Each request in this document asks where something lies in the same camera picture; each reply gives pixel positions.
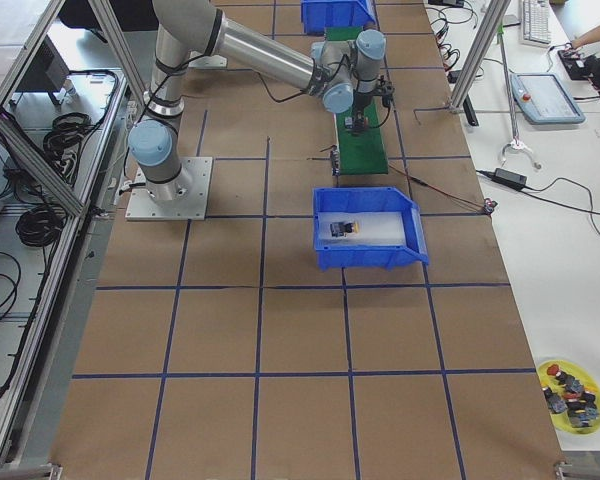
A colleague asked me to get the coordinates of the red black wire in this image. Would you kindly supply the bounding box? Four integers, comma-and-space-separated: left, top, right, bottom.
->
388, 166, 497, 215

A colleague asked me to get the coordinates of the white foam pad right bin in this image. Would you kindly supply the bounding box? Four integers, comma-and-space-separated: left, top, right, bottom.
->
316, 212, 407, 247

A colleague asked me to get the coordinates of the pile of spare buttons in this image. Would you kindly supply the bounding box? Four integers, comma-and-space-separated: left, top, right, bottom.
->
541, 363, 600, 433

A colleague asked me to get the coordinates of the blue bin right side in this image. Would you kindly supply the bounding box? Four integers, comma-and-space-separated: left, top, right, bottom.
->
313, 187, 429, 270

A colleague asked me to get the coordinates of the black power adapter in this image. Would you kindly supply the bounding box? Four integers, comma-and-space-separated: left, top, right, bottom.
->
492, 168, 527, 191

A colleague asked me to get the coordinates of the yellow push button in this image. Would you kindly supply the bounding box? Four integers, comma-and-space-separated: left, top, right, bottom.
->
329, 222, 359, 238

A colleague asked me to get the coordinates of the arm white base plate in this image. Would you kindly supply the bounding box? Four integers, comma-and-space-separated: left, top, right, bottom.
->
126, 157, 213, 221
188, 51, 228, 70

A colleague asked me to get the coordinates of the aluminium frame post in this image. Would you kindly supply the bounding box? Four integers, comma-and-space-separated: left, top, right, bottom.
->
448, 0, 510, 111

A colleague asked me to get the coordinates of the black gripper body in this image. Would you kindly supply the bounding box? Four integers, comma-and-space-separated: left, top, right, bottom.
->
351, 79, 395, 131

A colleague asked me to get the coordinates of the blue bin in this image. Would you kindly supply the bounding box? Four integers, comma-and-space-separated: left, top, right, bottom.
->
313, 187, 429, 270
301, 0, 376, 35

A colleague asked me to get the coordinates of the blue bin left side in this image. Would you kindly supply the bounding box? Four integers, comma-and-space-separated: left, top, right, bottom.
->
301, 0, 376, 35

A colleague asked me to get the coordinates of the teach pendant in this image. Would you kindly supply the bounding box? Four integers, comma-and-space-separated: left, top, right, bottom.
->
509, 73, 585, 125

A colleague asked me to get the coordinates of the white keyboard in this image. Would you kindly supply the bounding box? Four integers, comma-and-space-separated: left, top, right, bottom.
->
519, 0, 551, 48

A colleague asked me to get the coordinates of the yellow plate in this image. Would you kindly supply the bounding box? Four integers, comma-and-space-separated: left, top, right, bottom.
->
536, 359, 600, 435

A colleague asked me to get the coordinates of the grabber stick tool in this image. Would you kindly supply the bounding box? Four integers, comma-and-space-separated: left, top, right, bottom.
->
496, 24, 541, 171

